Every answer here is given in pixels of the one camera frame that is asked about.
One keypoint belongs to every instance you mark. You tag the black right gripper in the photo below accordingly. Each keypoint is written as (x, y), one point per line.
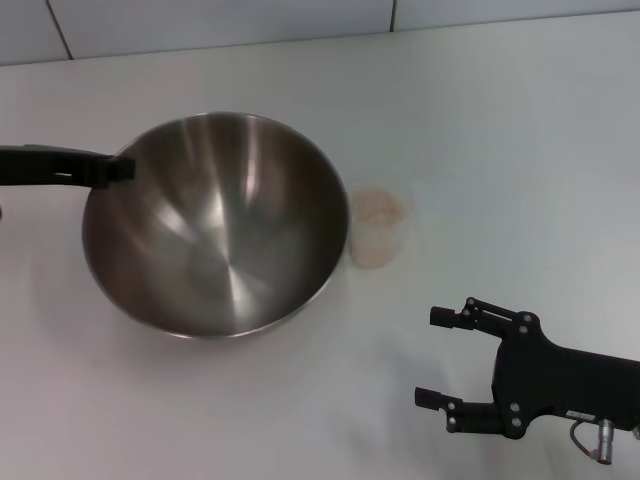
(560, 385)

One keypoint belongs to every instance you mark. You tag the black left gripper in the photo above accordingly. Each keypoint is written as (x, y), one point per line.
(35, 166)

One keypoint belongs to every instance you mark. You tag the stainless steel mixing bowl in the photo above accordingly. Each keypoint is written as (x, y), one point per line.
(215, 225)

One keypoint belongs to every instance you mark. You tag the clear plastic measuring cup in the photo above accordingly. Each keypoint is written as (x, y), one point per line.
(385, 240)

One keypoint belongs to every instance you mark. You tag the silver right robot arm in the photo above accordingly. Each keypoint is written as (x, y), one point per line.
(636, 433)

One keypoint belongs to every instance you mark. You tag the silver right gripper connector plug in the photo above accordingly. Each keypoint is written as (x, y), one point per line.
(606, 435)

